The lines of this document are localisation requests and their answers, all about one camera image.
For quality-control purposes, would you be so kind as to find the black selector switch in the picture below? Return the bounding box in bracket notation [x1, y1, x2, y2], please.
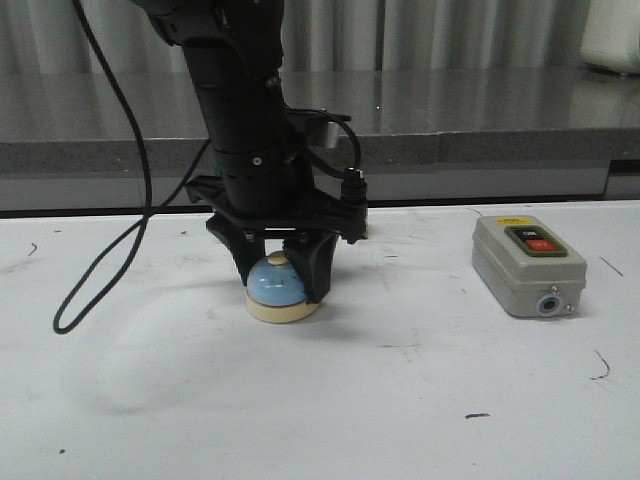
[360, 206, 369, 240]

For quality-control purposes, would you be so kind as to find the grey on-off switch box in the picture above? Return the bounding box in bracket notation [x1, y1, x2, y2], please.
[472, 215, 587, 318]

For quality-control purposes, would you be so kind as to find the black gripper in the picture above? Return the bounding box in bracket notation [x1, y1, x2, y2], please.
[186, 154, 364, 304]

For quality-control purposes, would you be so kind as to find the blue and cream desk bell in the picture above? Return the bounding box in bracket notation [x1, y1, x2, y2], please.
[246, 251, 319, 324]

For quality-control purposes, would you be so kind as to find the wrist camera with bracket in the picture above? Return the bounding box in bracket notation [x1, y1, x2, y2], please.
[284, 105, 368, 207]

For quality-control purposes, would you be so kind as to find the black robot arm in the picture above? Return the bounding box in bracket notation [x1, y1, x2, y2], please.
[142, 1, 367, 303]

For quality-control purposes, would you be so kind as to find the grey stone counter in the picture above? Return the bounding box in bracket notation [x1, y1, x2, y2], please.
[1, 67, 639, 214]

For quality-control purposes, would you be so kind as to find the white appliance on counter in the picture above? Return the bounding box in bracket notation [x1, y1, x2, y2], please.
[580, 0, 639, 75]

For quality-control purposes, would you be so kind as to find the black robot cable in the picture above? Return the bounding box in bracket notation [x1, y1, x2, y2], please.
[52, 0, 211, 335]

